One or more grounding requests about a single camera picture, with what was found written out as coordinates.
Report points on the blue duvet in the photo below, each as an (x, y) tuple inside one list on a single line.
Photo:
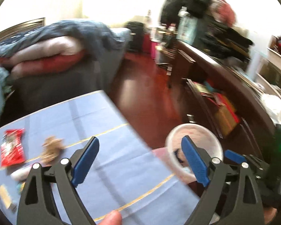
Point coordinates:
[(79, 31)]

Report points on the white storage rack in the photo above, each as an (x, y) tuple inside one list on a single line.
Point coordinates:
[(276, 58)]

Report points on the red storage box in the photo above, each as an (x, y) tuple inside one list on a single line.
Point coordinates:
[(146, 44)]

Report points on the red snack wrapper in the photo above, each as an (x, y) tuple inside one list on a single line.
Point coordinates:
[(13, 150)]

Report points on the black hanging garment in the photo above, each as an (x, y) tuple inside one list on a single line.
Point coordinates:
[(199, 4)]

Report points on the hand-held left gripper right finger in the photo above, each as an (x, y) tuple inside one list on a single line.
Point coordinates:
[(194, 161)]

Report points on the pink folded quilt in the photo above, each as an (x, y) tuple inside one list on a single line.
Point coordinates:
[(56, 49)]

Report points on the teal bag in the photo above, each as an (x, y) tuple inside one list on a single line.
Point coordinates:
[(186, 30)]

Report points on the blue striped tablecloth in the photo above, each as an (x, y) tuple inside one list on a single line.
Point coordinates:
[(121, 168)]

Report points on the black hanging coat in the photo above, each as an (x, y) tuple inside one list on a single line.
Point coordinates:
[(173, 4)]

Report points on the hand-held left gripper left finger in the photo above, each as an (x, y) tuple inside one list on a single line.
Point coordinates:
[(85, 161)]

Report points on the person's right hand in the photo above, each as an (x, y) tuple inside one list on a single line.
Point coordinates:
[(270, 216)]

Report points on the yellow box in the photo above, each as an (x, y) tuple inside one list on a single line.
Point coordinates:
[(226, 119)]

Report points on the stack of folded dark clothes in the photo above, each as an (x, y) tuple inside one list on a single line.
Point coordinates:
[(229, 39)]

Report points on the black suitcase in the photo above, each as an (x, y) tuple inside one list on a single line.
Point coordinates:
[(135, 37)]

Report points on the red folded quilt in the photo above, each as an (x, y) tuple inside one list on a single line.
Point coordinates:
[(60, 62)]

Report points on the dark wooden dresser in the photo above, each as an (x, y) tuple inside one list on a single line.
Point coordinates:
[(196, 58)]

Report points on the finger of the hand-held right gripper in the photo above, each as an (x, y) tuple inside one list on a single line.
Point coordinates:
[(234, 155)]

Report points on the bed with grey sheet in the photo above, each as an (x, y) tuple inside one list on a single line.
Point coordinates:
[(72, 84)]

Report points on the pink storage box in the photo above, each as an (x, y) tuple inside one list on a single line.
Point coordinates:
[(153, 49)]

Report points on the small white tub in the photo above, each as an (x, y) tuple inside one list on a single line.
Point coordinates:
[(20, 174)]

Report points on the person's left hand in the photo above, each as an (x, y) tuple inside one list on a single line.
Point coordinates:
[(110, 219)]

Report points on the white plastic bag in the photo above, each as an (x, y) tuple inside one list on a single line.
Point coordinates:
[(278, 112)]

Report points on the dark wooden headboard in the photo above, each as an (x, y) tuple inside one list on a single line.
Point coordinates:
[(25, 25)]

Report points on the beige packet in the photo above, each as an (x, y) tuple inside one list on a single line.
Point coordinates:
[(5, 195)]

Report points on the red cloth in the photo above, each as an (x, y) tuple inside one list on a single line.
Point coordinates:
[(227, 11)]

